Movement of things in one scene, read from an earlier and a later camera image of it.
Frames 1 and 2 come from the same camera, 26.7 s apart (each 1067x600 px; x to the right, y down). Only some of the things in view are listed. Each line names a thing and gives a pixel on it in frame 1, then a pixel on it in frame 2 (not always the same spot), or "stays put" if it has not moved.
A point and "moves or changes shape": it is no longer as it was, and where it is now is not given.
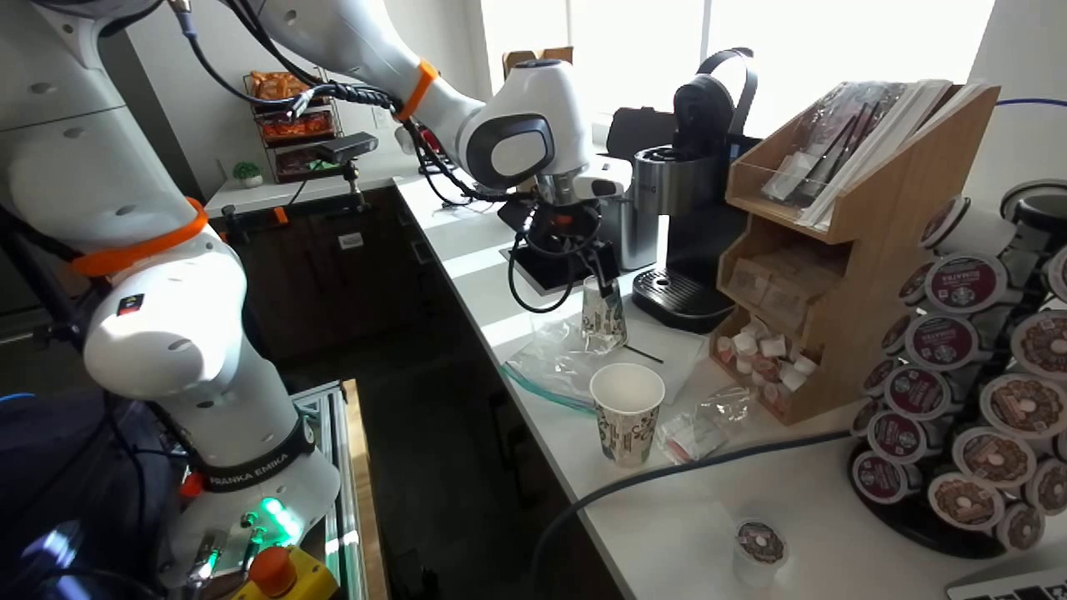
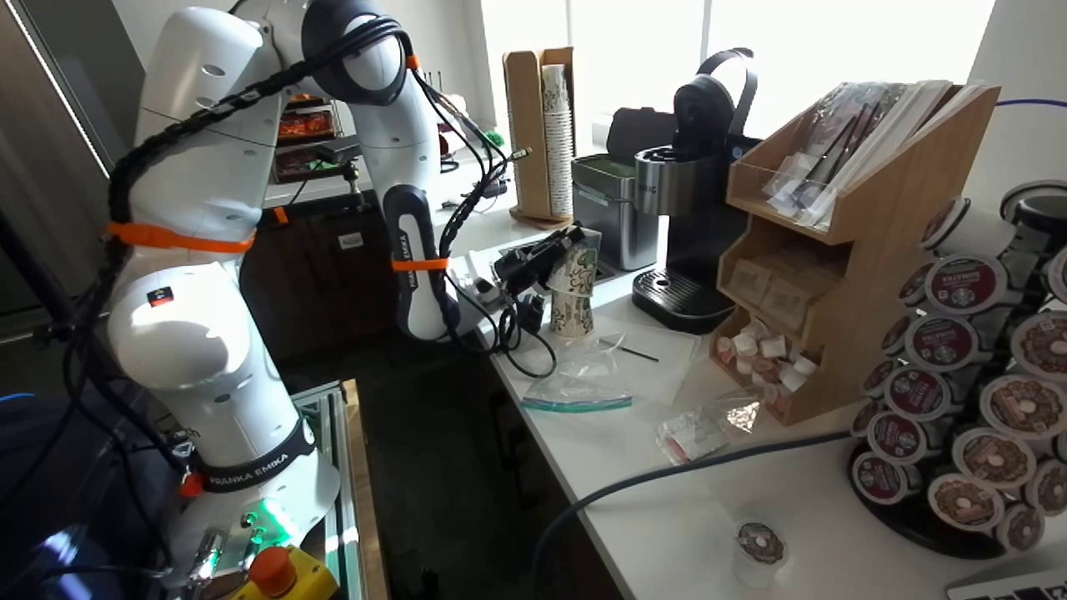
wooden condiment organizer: [833, 199] stays put
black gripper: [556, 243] → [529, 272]
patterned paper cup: [624, 397] moves or changes shape
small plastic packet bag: [704, 420] stays put
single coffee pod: [761, 541] stays put
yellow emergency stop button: [283, 574] stays put
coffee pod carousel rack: [964, 412] stays put
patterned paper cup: [604, 317] → [571, 311]
